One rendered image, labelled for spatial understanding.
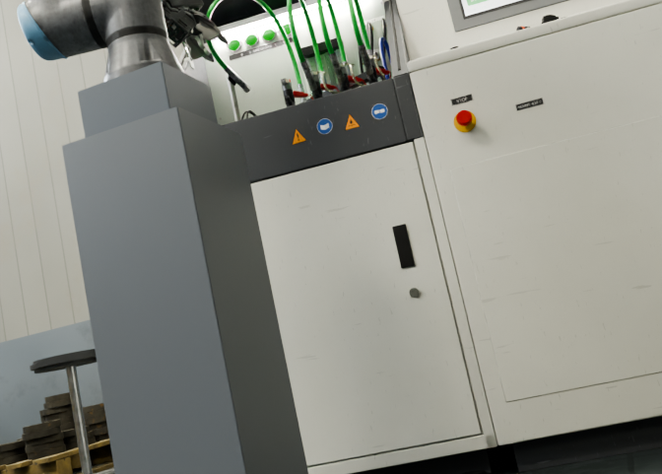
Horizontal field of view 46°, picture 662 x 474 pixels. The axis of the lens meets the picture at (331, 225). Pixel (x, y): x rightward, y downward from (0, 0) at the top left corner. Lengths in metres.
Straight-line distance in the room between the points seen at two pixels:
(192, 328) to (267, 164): 0.72
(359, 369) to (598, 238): 0.61
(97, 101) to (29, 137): 4.62
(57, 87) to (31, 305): 1.57
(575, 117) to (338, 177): 0.56
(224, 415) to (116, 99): 0.59
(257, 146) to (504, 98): 0.60
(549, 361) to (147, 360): 0.89
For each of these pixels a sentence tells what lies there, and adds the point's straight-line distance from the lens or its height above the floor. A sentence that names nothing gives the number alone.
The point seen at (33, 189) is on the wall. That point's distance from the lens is 6.00.
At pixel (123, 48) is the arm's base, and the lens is 1.51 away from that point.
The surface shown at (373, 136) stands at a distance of 1.87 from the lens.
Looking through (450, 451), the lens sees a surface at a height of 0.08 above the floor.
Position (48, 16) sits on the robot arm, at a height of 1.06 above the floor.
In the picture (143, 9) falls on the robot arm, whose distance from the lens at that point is 1.54.
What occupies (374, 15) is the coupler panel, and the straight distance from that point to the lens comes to 2.55.
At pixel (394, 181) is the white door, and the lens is 1.85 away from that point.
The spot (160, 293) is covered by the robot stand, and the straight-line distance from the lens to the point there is 1.33.
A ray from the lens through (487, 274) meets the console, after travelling 1.80.
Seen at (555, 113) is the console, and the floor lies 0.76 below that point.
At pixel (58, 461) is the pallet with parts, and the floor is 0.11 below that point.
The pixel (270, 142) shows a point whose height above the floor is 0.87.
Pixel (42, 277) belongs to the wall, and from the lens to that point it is 5.89.
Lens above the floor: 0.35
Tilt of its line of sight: 9 degrees up
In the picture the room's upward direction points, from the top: 12 degrees counter-clockwise
